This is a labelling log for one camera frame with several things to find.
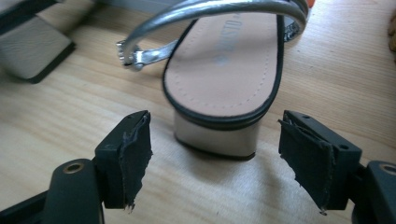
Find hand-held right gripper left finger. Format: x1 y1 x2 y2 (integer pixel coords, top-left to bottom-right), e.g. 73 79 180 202
94 109 154 213

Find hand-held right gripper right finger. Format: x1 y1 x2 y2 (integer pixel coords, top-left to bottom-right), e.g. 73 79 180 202
277 109 364 217

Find black silver heeled sandal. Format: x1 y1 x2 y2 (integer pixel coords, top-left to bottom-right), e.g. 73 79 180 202
0 0 77 85
116 0 310 161

